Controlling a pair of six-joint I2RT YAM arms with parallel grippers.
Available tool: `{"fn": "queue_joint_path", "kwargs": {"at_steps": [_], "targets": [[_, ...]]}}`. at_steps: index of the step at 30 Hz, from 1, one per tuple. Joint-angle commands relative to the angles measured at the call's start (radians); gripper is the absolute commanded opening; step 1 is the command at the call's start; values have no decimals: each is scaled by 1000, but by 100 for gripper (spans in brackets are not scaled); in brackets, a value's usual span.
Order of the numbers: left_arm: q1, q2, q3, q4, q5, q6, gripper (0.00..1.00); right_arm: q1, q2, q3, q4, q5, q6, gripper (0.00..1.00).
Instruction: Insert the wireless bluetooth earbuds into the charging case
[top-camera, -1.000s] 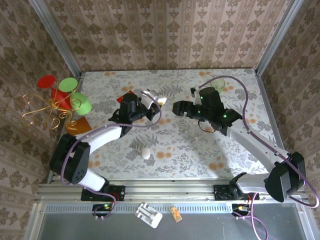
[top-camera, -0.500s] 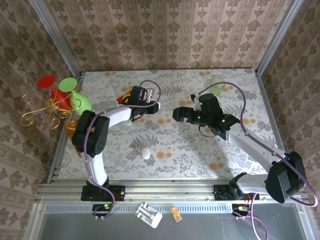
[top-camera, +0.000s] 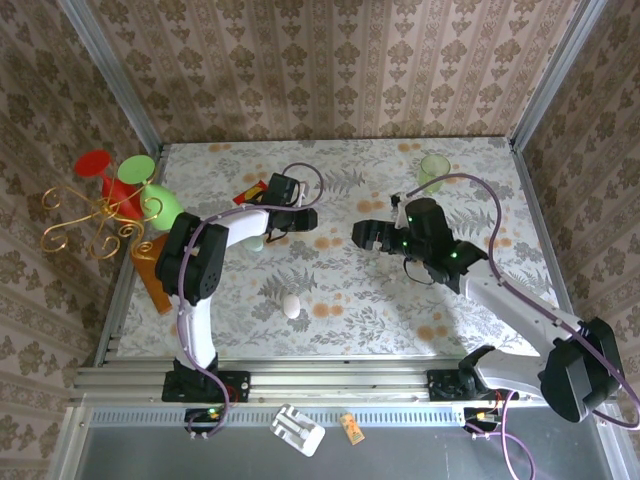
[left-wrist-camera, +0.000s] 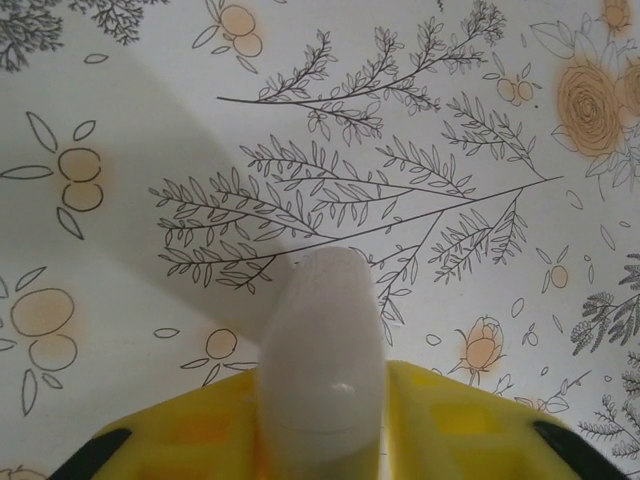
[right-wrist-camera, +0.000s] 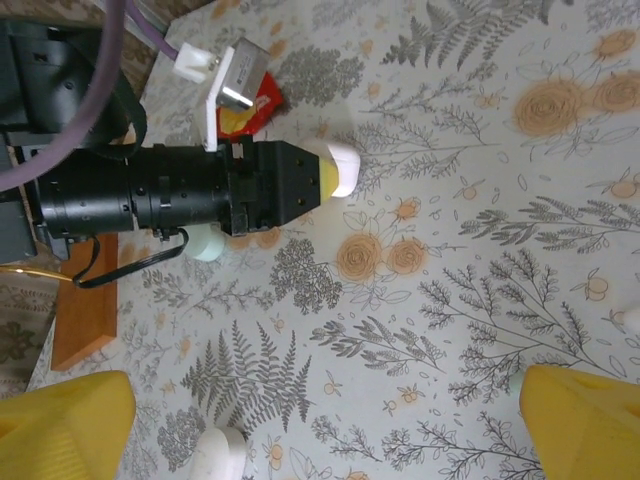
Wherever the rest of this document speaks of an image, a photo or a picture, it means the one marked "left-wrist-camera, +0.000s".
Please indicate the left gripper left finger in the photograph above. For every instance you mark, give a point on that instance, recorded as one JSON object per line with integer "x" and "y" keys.
{"x": 190, "y": 440}

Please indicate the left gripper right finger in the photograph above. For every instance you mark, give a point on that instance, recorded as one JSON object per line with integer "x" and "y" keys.
{"x": 475, "y": 440}

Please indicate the white square charging case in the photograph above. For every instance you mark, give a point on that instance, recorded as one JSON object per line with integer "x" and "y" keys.
{"x": 320, "y": 350}

